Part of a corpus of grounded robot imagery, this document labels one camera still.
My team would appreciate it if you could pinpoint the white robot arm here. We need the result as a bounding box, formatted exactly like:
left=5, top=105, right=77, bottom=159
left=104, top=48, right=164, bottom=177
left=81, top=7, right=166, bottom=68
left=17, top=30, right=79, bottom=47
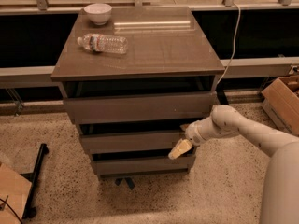
left=168, top=105, right=299, bottom=224

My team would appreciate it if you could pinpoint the blue tape cross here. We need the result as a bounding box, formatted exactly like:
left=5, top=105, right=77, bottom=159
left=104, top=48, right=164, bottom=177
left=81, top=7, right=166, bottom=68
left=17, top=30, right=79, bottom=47
left=115, top=177, right=135, bottom=190

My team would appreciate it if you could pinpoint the brown cardboard box right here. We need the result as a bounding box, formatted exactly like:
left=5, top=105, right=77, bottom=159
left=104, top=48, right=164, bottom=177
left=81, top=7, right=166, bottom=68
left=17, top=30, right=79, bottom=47
left=262, top=75, right=299, bottom=136

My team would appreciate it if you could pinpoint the black cable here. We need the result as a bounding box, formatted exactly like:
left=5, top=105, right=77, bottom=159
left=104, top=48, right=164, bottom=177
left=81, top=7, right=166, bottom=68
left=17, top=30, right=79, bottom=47
left=0, top=195, right=24, bottom=224

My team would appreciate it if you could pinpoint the white cable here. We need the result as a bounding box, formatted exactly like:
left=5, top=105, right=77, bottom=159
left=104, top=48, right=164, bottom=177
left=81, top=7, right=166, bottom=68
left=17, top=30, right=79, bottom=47
left=216, top=3, right=242, bottom=86

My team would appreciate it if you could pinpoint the black metal stand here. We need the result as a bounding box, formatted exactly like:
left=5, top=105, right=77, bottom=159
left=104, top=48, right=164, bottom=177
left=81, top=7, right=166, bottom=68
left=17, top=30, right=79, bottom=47
left=22, top=143, right=49, bottom=219

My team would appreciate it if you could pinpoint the grey top drawer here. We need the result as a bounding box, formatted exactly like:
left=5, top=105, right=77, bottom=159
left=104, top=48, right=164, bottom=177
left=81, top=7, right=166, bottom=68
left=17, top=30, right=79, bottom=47
left=64, top=91, right=216, bottom=124

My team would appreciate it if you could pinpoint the clear plastic water bottle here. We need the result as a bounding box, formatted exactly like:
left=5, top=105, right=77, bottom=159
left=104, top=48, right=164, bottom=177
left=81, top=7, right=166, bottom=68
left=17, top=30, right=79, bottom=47
left=77, top=34, right=128, bottom=54

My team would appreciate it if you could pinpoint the grey bottom drawer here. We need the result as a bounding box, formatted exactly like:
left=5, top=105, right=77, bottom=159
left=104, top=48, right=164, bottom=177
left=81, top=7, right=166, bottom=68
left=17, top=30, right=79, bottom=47
left=91, top=155, right=195, bottom=175

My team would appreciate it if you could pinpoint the grey drawer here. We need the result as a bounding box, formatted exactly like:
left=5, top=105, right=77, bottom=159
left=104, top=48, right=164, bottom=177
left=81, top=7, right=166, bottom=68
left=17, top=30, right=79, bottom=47
left=64, top=91, right=216, bottom=124
left=79, top=130, right=185, bottom=154
left=91, top=155, right=195, bottom=175

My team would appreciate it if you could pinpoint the brown cardboard box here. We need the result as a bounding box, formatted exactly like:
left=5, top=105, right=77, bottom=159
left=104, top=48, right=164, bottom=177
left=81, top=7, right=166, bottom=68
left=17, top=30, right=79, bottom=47
left=262, top=75, right=299, bottom=136
left=0, top=163, right=32, bottom=224

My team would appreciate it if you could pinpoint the brown cardboard box left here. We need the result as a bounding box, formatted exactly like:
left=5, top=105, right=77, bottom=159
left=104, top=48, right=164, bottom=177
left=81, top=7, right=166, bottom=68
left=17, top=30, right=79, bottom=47
left=0, top=163, right=32, bottom=224

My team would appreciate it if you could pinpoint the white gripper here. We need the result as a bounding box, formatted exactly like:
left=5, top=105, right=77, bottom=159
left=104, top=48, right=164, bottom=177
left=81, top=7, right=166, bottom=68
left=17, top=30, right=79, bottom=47
left=168, top=119, right=214, bottom=160

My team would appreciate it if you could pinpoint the white ceramic bowl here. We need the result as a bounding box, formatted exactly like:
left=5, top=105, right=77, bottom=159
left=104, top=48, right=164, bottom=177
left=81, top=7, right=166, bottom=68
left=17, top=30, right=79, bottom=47
left=83, top=3, right=112, bottom=25

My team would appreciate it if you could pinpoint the grey drawer cabinet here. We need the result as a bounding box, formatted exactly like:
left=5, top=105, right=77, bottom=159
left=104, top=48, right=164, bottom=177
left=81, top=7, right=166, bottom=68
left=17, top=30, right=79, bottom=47
left=51, top=7, right=224, bottom=178

